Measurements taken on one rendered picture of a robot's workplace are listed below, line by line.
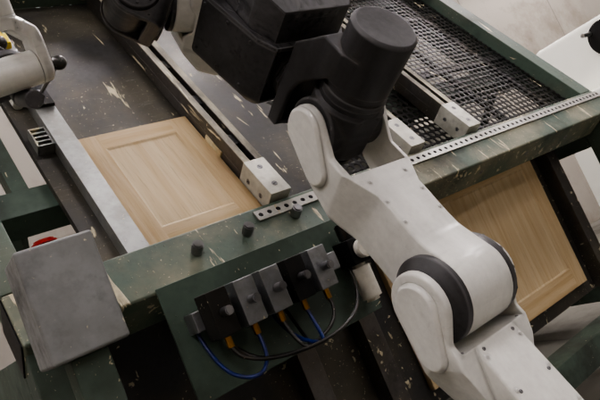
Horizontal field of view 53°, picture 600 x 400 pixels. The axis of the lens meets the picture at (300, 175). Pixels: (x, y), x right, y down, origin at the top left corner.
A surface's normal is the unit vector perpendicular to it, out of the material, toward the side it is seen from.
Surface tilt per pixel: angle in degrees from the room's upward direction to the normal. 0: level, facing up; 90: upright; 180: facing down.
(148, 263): 59
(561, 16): 90
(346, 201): 111
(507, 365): 64
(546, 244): 90
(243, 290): 90
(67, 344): 90
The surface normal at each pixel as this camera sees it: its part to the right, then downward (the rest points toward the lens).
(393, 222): -0.77, 0.25
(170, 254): 0.23, -0.74
